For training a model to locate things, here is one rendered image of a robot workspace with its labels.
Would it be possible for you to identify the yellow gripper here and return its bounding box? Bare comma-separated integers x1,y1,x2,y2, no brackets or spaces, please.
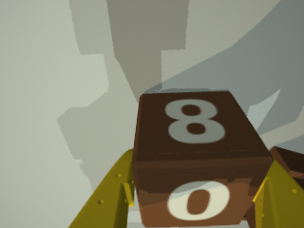
68,148,304,228

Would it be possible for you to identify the brown number cube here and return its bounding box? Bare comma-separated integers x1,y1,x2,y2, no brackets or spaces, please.
131,91,274,228
245,178,304,228

